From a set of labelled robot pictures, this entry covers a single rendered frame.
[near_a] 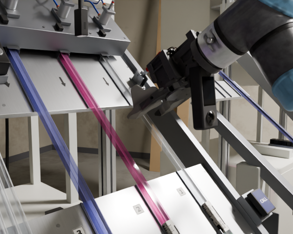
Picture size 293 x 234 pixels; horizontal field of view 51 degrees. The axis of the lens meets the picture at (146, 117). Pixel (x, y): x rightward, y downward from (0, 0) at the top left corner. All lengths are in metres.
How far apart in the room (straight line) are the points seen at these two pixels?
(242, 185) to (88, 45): 0.52
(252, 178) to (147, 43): 3.35
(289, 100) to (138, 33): 3.71
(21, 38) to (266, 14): 0.43
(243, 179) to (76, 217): 0.51
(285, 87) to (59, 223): 0.36
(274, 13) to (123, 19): 3.80
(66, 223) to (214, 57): 0.34
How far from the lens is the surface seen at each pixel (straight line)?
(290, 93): 0.47
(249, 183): 0.85
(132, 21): 4.18
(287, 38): 0.48
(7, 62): 0.56
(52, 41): 0.68
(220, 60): 0.52
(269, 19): 0.48
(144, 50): 4.06
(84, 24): 0.55
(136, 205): 0.51
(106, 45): 0.75
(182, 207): 0.57
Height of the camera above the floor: 1.02
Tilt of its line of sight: 7 degrees down
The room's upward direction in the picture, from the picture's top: straight up
